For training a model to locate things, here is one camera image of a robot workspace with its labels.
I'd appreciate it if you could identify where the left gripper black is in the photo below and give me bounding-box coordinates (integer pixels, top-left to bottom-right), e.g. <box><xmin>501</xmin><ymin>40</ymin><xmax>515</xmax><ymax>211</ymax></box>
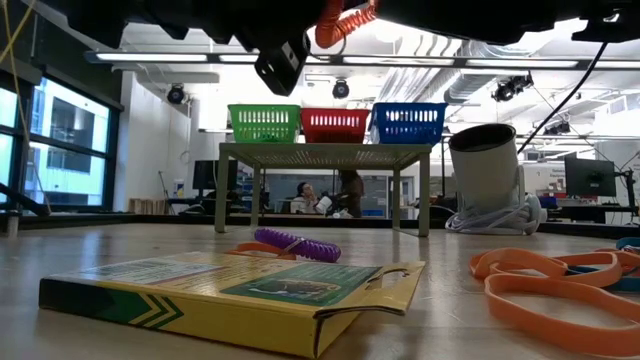
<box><xmin>124</xmin><ymin>0</ymin><xmax>331</xmax><ymax>97</ymax></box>

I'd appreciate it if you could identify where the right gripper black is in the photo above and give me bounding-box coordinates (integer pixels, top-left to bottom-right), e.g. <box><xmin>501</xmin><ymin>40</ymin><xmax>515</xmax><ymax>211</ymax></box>
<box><xmin>375</xmin><ymin>0</ymin><xmax>576</xmax><ymax>46</ymax></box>

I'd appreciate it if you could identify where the purple coil wrist keychain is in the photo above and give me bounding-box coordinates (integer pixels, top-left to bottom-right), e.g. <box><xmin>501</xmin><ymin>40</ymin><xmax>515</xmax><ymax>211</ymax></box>
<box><xmin>253</xmin><ymin>227</ymin><xmax>343</xmax><ymax>264</ymax></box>

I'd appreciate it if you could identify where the yellow Crayola crayon box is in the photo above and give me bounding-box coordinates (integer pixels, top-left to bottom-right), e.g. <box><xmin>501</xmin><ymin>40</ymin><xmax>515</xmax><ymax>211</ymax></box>
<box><xmin>38</xmin><ymin>250</ymin><xmax>427</xmax><ymax>360</ymax></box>

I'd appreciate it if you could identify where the background office desk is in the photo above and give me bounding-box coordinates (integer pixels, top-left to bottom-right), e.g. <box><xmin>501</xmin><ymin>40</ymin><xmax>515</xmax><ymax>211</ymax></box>
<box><xmin>544</xmin><ymin>203</ymin><xmax>640</xmax><ymax>225</ymax></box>

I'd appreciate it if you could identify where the green plastic basket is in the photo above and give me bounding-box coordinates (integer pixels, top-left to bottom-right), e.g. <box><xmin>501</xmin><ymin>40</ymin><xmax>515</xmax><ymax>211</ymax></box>
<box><xmin>227</xmin><ymin>103</ymin><xmax>302</xmax><ymax>144</ymax></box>

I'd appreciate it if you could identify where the red plastic basket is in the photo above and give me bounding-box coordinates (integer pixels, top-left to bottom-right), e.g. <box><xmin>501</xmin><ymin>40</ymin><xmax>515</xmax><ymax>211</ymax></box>
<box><xmin>299</xmin><ymin>107</ymin><xmax>371</xmax><ymax>144</ymax></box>

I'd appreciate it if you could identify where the pale green perforated metal shelf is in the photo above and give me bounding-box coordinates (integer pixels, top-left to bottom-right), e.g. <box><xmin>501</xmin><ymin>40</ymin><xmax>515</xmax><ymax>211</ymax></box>
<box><xmin>214</xmin><ymin>142</ymin><xmax>434</xmax><ymax>238</ymax></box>

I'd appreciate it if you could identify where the blue plastic basket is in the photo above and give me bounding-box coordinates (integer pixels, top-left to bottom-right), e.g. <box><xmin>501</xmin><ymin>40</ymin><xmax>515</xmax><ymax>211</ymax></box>
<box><xmin>370</xmin><ymin>101</ymin><xmax>450</xmax><ymax>146</ymax></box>

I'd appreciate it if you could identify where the black computer monitor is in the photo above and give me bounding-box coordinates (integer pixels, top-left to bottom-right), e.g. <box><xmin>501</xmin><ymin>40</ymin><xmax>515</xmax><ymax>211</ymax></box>
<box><xmin>564</xmin><ymin>156</ymin><xmax>618</xmax><ymax>198</ymax></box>
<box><xmin>192</xmin><ymin>159</ymin><xmax>240</xmax><ymax>192</ymax></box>

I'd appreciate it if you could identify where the ceiling light strip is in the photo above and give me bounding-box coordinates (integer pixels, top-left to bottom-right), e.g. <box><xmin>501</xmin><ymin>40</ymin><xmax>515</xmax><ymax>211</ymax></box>
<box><xmin>84</xmin><ymin>49</ymin><xmax>640</xmax><ymax>72</ymax></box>

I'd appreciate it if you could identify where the person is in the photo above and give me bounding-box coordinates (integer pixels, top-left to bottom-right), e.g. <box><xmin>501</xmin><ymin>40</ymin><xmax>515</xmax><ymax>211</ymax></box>
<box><xmin>291</xmin><ymin>181</ymin><xmax>322</xmax><ymax>215</ymax></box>
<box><xmin>338</xmin><ymin>169</ymin><xmax>365</xmax><ymax>218</ymax></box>

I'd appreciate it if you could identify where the white cylinder with black top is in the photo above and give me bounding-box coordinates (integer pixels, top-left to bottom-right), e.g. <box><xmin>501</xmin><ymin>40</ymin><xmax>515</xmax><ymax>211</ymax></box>
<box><xmin>448</xmin><ymin>123</ymin><xmax>526</xmax><ymax>216</ymax></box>

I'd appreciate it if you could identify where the wooden crate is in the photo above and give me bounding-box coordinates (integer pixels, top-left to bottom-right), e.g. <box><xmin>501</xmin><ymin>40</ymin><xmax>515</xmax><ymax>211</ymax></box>
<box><xmin>128</xmin><ymin>197</ymin><xmax>167</xmax><ymax>216</ymax></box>

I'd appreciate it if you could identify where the large window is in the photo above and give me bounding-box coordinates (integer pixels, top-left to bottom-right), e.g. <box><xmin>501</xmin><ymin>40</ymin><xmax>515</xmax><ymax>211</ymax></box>
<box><xmin>0</xmin><ymin>74</ymin><xmax>121</xmax><ymax>214</ymax></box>

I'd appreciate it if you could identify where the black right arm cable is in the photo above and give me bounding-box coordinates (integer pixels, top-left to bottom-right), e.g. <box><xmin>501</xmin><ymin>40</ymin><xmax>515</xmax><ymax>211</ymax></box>
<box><xmin>517</xmin><ymin>42</ymin><xmax>610</xmax><ymax>155</ymax></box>

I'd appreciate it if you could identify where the yellow hanging cord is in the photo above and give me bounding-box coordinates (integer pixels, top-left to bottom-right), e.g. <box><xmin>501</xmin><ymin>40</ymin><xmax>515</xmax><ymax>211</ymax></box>
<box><xmin>0</xmin><ymin>0</ymin><xmax>54</xmax><ymax>214</ymax></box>

